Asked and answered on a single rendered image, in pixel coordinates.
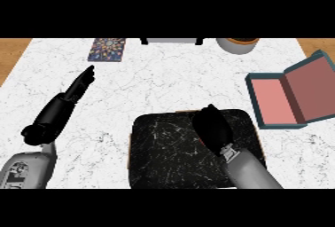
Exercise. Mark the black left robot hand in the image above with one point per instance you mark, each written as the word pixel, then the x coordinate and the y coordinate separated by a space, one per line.
pixel 54 113

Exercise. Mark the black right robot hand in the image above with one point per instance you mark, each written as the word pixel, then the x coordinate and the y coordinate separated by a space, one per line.
pixel 211 130

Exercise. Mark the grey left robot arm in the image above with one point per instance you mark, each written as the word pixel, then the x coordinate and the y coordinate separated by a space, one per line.
pixel 28 170

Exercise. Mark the black speckled tray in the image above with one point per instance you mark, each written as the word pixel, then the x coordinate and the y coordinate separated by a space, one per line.
pixel 169 150

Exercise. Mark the teal and pink cardboard box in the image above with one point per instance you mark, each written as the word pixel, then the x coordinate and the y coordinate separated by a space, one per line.
pixel 279 100

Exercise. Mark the colourful patterned book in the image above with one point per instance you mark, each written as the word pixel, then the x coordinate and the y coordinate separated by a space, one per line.
pixel 106 50

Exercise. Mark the grey pot with orange rim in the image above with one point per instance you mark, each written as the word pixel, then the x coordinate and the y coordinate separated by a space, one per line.
pixel 237 45

